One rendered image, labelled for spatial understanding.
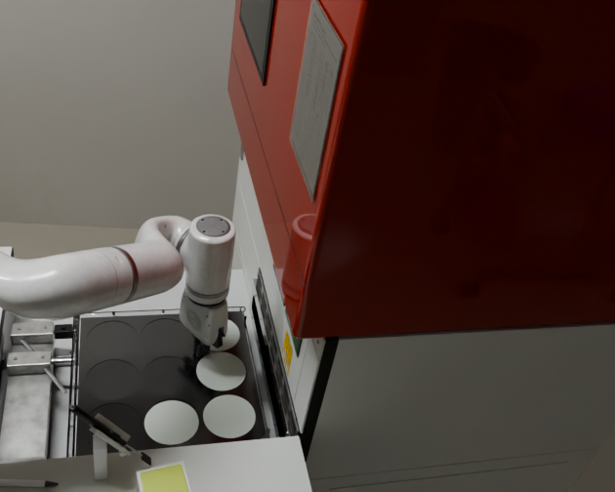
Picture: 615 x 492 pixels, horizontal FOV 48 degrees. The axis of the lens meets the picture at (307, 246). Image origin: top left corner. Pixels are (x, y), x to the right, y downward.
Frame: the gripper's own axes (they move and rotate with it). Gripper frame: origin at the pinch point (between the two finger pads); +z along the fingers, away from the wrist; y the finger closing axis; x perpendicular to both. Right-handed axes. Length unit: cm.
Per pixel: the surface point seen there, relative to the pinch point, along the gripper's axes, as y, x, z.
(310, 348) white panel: 26.9, -0.3, -23.4
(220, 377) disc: 7.5, -1.2, 2.0
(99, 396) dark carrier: -3.1, -22.3, 2.1
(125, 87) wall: -136, 74, 22
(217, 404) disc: 12.3, -6.0, 2.0
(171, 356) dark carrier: -2.8, -5.6, 2.1
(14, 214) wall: -166, 37, 87
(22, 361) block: -18.5, -29.3, 1.2
